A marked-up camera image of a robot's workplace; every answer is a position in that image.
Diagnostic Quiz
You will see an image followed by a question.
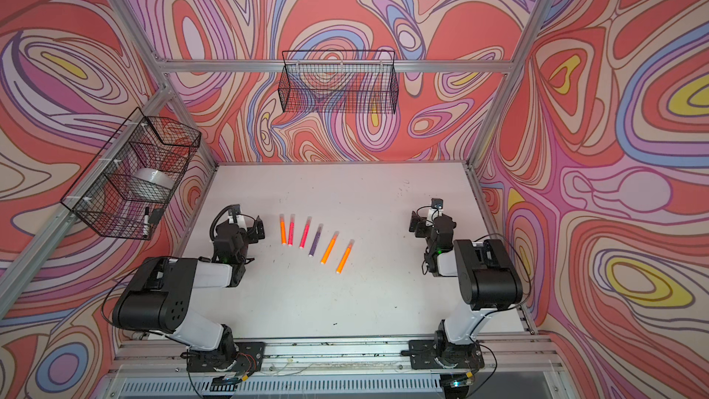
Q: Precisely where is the orange highlighter pen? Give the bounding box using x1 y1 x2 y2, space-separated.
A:
279 214 288 245

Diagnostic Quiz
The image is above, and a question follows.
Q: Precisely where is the pink highlighter pen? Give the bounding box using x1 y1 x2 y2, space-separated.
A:
287 214 295 247
299 216 312 249

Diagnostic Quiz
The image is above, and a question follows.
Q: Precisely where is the purple pen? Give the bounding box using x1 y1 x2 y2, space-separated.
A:
308 224 323 257

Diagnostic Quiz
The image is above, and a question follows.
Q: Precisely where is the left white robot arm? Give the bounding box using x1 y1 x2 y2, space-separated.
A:
111 214 265 358

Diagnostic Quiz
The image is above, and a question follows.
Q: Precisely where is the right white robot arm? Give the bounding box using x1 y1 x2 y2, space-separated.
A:
409 207 524 348

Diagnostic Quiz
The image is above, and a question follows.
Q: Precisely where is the black wire basket left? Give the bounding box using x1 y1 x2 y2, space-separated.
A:
61 109 201 240

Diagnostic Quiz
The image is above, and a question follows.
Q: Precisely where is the black wire basket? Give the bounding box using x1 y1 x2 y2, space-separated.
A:
61 109 201 240
278 48 399 115

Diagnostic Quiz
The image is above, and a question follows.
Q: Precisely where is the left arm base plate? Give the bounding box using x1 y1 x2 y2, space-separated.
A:
180 341 266 374

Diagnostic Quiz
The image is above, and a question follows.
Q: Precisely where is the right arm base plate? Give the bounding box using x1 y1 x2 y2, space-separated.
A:
401 339 486 372

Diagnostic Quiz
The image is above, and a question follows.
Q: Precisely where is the aluminium front rail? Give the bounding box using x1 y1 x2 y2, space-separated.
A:
109 333 565 376

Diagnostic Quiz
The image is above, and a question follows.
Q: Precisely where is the black wire basket back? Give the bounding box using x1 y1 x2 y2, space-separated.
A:
278 48 399 115

